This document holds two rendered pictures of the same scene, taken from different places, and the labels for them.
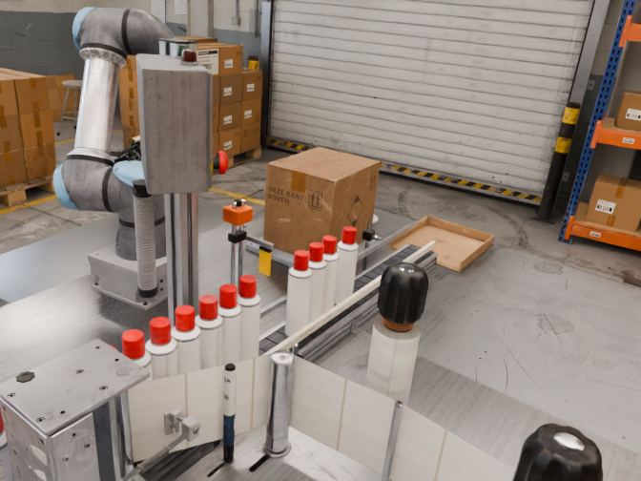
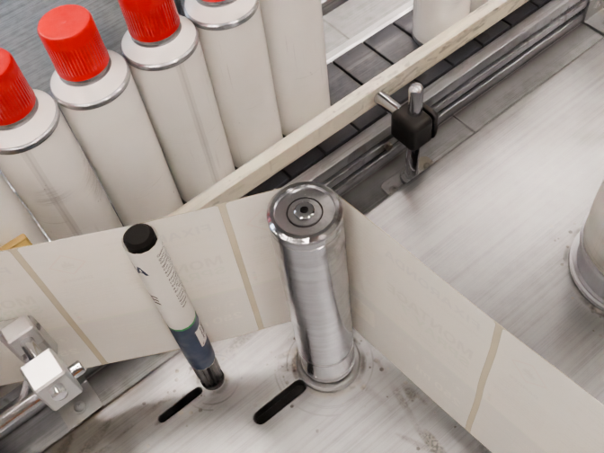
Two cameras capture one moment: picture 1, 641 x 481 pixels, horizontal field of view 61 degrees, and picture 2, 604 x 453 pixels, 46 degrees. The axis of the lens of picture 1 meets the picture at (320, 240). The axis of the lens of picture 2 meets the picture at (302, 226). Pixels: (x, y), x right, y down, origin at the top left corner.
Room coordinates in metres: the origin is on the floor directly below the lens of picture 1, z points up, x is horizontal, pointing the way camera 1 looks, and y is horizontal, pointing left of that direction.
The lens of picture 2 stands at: (0.52, -0.04, 1.35)
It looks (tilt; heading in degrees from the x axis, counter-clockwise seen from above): 56 degrees down; 26
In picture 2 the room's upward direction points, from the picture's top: 10 degrees counter-clockwise
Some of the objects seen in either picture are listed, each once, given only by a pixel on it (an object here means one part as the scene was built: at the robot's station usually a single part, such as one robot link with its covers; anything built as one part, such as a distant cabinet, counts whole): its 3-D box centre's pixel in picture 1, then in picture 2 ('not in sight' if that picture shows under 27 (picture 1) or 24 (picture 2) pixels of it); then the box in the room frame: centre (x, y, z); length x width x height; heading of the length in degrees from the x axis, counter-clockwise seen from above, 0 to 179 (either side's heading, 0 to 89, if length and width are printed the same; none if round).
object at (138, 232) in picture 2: (229, 414); (182, 320); (0.67, 0.12, 0.97); 0.02 x 0.02 x 0.19
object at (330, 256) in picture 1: (325, 277); not in sight; (1.15, -0.02, 0.98); 0.05 x 0.05 x 0.20
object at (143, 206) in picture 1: (145, 240); not in sight; (0.85, 0.30, 1.18); 0.04 x 0.04 x 0.21
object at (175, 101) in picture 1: (174, 121); not in sight; (0.88, 0.26, 1.38); 0.17 x 0.10 x 0.19; 22
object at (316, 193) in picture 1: (321, 202); not in sight; (1.67, 0.01, 0.99); 0.30 x 0.24 x 0.27; 151
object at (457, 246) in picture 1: (443, 240); not in sight; (1.76, -0.42, 0.85); 0.30 x 0.26 x 0.04; 147
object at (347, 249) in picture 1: (345, 266); not in sight; (1.22, -0.07, 0.98); 0.05 x 0.05 x 0.20
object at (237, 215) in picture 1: (247, 279); not in sight; (0.99, 0.14, 1.05); 0.10 x 0.04 x 0.33; 57
